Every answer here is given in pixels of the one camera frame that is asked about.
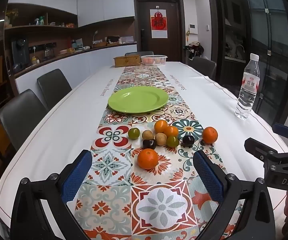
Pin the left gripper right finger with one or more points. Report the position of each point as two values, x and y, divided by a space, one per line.
256 220

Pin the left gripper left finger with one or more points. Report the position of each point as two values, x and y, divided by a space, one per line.
29 221

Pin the orange mandarin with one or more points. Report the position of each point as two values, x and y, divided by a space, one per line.
171 131
209 135
160 126
147 159

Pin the dark plum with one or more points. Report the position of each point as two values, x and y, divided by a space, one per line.
149 143
188 141

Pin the green plum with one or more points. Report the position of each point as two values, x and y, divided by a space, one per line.
134 133
172 141

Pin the brown longan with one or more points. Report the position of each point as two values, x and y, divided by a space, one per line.
147 135
161 139

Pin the white kitchen counter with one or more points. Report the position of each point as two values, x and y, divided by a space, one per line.
76 68

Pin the clear water bottle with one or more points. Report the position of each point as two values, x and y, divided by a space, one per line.
249 88

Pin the right side dark chair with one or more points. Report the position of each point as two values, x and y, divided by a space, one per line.
204 66

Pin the white tablecloth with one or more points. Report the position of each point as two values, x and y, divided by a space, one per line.
70 127

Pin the near left dark chair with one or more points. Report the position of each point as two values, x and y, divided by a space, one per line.
21 115

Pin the glass sliding door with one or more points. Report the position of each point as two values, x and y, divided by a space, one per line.
268 20

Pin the patterned table runner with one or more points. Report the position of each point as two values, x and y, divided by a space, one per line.
142 183

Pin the black bag on rack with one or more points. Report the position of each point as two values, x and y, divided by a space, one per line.
194 49

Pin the green plate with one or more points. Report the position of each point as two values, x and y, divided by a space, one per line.
138 99

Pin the white intercom panel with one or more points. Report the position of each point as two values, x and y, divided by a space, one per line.
193 29

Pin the clear plastic fruit container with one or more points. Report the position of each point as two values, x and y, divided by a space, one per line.
150 60

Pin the far end dark chair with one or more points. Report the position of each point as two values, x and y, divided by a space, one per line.
140 53

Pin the woven wicker box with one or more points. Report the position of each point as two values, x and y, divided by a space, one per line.
127 61

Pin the red fu door poster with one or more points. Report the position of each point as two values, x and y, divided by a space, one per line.
158 23

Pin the dark wooden door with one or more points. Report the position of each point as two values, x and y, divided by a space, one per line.
173 46

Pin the black coffee machine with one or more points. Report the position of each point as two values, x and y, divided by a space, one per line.
20 52

